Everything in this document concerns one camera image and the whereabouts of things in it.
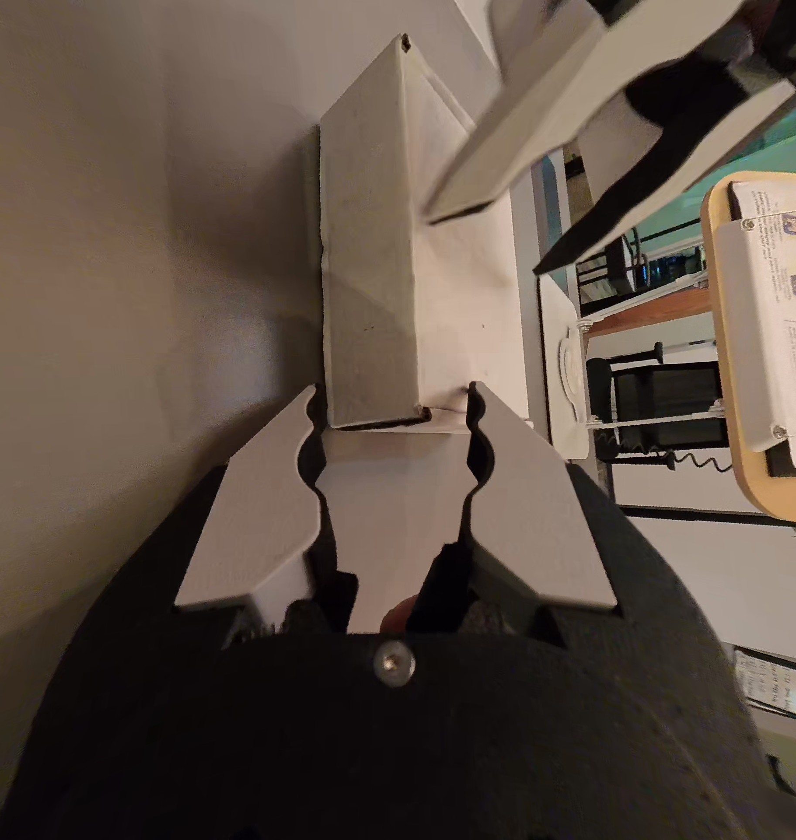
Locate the light wooden board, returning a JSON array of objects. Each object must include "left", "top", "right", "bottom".
[{"left": 700, "top": 172, "right": 796, "bottom": 522}]

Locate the black coiled cable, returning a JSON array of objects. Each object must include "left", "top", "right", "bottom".
[{"left": 595, "top": 440, "right": 733, "bottom": 475}]

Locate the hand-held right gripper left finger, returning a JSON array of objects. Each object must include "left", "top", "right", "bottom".
[{"left": 174, "top": 384, "right": 325, "bottom": 631}]

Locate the white cardboard box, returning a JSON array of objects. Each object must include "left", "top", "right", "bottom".
[{"left": 318, "top": 34, "right": 537, "bottom": 634}]

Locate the black equipment case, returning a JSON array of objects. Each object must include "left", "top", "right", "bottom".
[{"left": 587, "top": 357, "right": 728, "bottom": 448}]

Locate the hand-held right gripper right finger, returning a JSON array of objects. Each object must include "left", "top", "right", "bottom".
[{"left": 462, "top": 381, "right": 618, "bottom": 636}]

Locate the person's right hand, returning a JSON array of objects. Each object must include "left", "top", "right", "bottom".
[{"left": 380, "top": 594, "right": 420, "bottom": 635}]

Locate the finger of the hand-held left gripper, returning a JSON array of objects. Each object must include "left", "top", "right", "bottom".
[
  {"left": 423, "top": 0, "right": 635, "bottom": 227},
  {"left": 532, "top": 0, "right": 796, "bottom": 278}
]

